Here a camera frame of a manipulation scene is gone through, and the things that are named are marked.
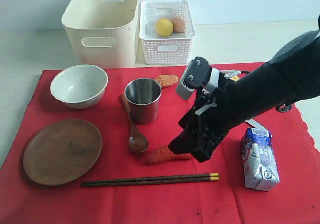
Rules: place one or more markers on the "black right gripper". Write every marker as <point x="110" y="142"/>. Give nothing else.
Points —
<point x="211" y="118"/>

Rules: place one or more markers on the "red sausage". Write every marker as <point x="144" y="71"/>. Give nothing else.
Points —
<point x="164" y="154"/>

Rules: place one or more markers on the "blue white milk carton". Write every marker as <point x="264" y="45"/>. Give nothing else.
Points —
<point x="260" y="166"/>

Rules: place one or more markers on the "breaded chicken nugget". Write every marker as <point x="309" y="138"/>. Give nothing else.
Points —
<point x="166" y="80"/>

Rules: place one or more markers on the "yellow cheese wedge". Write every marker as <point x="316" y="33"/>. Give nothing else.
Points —
<point x="235" y="78"/>

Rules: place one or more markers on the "brown egg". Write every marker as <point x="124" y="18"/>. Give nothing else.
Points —
<point x="179" y="25"/>

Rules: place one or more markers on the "upper wooden chopstick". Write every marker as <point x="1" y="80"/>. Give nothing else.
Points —
<point x="156" y="178"/>

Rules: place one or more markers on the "wooden spoon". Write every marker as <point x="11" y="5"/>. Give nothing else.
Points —
<point x="138" y="143"/>

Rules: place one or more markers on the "silver table knife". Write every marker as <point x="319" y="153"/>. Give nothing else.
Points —
<point x="253" y="123"/>

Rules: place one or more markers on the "stainless steel cup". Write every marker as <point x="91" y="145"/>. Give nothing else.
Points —
<point x="143" y="96"/>

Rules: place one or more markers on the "red tablecloth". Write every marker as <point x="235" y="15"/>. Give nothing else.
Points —
<point x="294" y="200"/>

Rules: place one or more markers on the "white perforated plastic basket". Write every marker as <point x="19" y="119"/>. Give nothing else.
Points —
<point x="174" y="49"/>

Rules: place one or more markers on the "white ceramic bowl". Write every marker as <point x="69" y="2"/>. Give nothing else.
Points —
<point x="80" y="86"/>

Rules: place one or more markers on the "round wooden plate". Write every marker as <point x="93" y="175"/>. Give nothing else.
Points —
<point x="62" y="152"/>

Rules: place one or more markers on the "large cream plastic bin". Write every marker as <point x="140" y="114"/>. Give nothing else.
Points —
<point x="103" y="32"/>

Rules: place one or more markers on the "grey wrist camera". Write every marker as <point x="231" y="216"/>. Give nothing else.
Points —
<point x="198" y="74"/>

